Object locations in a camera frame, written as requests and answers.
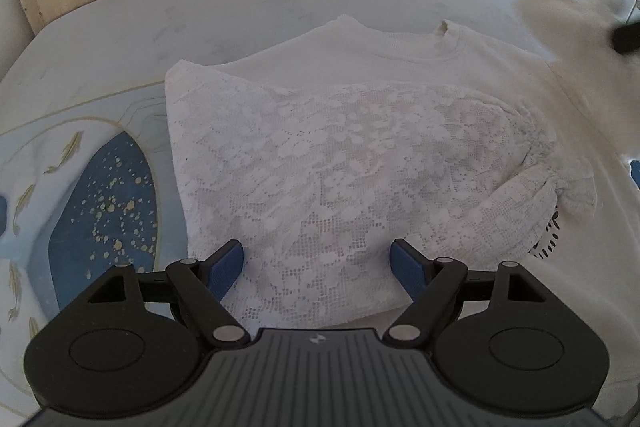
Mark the white lace-sleeve sweater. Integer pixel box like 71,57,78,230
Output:
164,0,640,418

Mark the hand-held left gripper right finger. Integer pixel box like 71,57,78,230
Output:
383,237,549,351

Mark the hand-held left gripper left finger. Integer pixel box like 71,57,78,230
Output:
86,238,252,350

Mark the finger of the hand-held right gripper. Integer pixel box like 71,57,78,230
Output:
612,21,640,56

